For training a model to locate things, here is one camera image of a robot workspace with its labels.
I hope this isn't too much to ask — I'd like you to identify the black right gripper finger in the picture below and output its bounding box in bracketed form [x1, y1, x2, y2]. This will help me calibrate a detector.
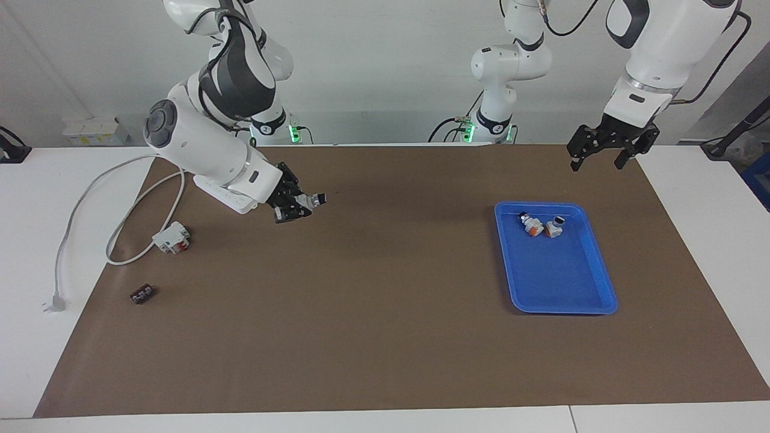
[277, 161, 313, 204]
[274, 201, 313, 225]

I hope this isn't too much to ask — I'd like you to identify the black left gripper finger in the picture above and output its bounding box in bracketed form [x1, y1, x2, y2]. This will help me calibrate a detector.
[567, 124, 603, 173]
[613, 124, 661, 171]

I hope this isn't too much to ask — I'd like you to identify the white rotary switch black knob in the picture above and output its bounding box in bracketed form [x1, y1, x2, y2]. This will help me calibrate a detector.
[293, 192, 328, 217]

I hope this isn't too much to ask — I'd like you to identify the white power strip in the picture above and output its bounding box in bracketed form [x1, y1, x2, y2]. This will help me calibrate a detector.
[193, 174, 260, 216]

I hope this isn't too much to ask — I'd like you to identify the black stand leg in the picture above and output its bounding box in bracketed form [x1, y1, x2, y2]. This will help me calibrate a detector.
[700, 98, 770, 161]

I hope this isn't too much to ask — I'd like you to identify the white red circuit breaker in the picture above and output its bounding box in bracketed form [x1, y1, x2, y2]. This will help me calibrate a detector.
[151, 220, 192, 256]

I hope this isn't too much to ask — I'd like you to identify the blue crate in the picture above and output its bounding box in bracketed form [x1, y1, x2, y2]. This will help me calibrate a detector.
[741, 150, 770, 212]

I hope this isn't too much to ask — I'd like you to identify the brown table mat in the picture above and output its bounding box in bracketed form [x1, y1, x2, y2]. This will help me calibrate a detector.
[33, 143, 770, 419]

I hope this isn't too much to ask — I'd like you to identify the blue plastic tray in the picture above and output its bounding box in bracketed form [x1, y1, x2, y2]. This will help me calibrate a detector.
[494, 201, 619, 315]

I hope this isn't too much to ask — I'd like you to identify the white background box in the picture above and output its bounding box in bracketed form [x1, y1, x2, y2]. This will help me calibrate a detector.
[63, 117, 131, 147]

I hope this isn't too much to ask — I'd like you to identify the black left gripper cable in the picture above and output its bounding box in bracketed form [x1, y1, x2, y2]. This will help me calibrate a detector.
[537, 0, 753, 106]

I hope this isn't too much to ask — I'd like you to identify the white orange rotary switch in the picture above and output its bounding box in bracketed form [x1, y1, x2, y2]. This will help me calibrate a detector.
[518, 210, 545, 238]

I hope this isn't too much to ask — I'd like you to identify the black arm base cable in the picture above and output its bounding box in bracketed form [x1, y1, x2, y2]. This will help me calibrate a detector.
[428, 90, 485, 144]

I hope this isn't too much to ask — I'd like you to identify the white power strip cable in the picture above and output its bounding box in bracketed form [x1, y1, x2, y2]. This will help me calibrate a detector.
[42, 153, 186, 314]

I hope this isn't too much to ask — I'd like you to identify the black clamp mount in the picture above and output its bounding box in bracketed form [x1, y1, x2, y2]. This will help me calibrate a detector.
[0, 126, 32, 165]

